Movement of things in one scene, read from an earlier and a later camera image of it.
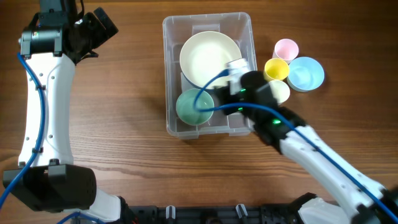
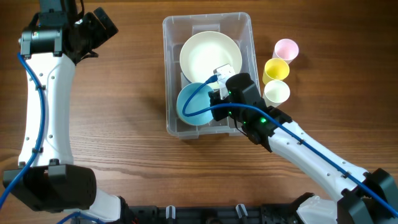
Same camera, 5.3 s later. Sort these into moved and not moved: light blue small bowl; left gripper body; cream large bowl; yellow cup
Moved: light blue small bowl
Not moved: left gripper body; cream large bowl; yellow cup
